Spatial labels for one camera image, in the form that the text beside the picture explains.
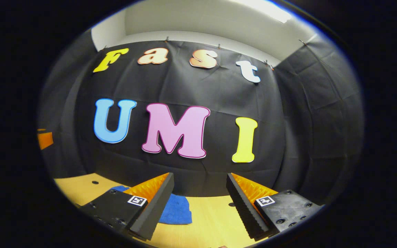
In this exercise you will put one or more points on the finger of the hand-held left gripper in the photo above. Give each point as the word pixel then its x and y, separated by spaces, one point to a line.
pixel 45 139

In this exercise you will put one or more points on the blue button shirt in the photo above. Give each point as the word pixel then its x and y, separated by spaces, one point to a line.
pixel 177 212

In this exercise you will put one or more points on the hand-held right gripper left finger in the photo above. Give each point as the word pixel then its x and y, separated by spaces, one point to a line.
pixel 153 206

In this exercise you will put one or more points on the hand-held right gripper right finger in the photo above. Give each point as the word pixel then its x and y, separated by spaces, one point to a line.
pixel 241 206

